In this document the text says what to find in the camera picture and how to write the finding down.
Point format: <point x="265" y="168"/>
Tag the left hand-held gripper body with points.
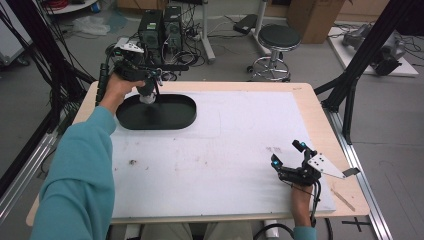
<point x="131" y="65"/>

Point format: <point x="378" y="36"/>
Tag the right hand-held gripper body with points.
<point x="313" y="166"/>

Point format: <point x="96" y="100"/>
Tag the black metal frame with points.
<point x="363" y="53"/>
<point x="36" y="43"/>

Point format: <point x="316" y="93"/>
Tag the round white table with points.
<point x="73" y="7"/>

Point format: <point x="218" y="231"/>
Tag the wooden table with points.
<point x="310" y="110"/>

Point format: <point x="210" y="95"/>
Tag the black round stool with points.
<point x="279" y="37"/>

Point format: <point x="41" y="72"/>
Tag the white cabinet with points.
<point x="10" y="33"/>

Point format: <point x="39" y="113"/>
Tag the brown cardboard box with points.
<point x="315" y="20"/>

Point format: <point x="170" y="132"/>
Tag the thin wooden stick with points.
<point x="343" y="200"/>

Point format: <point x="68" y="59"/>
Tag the small white power supply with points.
<point x="122" y="40"/>

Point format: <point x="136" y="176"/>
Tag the flat black box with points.
<point x="245" y="24"/>

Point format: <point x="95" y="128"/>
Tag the person's right hand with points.
<point x="301" y="201"/>

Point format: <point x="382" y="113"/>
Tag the white foam mat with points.
<point x="216" y="173"/>

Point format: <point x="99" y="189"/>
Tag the clear plastic bag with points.
<point x="91" y="26"/>

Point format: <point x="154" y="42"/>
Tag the white metal stand leg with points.
<point x="207" y="36"/>
<point x="260" y="23"/>

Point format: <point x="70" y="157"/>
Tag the white floor board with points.
<point x="346" y="56"/>

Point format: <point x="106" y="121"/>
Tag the person's left hand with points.
<point x="116" y="90"/>

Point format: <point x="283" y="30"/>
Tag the black oval tray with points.
<point x="166" y="116"/>

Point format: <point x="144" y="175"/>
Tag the black computer tower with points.
<point x="173" y="28"/>
<point x="150" y="28"/>

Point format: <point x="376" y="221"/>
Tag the aluminium rail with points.
<point x="20" y="176"/>
<point x="363" y="186"/>

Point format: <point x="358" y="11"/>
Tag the grey and black machine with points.
<point x="386" y="53"/>

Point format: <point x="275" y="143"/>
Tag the person's legs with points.
<point x="173" y="233"/>

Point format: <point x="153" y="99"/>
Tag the black and white plush toy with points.
<point x="147" y="97"/>

